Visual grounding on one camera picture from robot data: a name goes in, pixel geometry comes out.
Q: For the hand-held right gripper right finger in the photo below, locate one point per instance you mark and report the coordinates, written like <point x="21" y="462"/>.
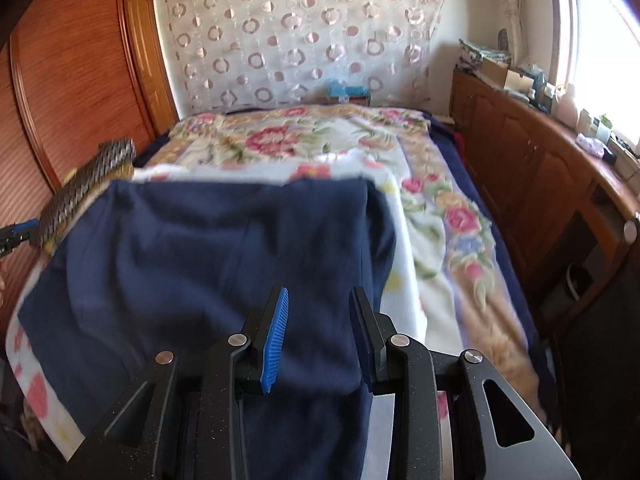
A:
<point x="364" y="340"/>

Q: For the bed with navy sheet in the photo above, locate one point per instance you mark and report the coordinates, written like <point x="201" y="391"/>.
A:
<point x="452" y="145"/>

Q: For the wooden sideboard cabinet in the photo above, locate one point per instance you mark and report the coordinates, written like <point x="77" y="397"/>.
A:
<point x="540" y="160"/>

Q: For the pink bottle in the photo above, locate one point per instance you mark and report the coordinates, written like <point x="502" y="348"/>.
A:
<point x="567" y="105"/>

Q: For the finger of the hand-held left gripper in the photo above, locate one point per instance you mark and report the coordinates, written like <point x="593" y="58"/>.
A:
<point x="17" y="234"/>

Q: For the open cardboard box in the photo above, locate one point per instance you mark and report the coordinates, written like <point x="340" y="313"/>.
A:
<point x="500" y="74"/>

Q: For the stack of folded cloths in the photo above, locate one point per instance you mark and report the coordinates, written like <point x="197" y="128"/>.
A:
<point x="482" y="51"/>

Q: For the wooden slatted wardrobe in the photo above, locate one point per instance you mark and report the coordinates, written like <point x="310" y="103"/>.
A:
<point x="65" y="85"/>

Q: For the blue item in cardboard box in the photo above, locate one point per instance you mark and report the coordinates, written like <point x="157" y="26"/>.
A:
<point x="345" y="91"/>

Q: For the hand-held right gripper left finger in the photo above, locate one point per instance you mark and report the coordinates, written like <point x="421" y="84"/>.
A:
<point x="276" y="340"/>

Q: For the sheer circle-patterned curtain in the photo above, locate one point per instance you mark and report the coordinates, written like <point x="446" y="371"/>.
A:
<point x="300" y="35"/>

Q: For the floral blanket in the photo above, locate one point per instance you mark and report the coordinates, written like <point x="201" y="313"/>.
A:
<point x="440" y="220"/>

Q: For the white lace window curtain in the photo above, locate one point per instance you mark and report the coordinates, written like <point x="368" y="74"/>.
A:
<point x="510" y="15"/>

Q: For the black chair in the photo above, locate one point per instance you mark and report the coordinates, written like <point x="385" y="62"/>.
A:
<point x="600" y="370"/>

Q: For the round silver knob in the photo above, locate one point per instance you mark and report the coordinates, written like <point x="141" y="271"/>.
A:
<point x="631" y="231"/>

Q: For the wooden-framed window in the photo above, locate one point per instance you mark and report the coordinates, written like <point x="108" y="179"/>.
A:
<point x="600" y="50"/>

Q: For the navy printed t-shirt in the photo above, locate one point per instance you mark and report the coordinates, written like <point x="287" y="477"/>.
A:
<point x="210" y="260"/>

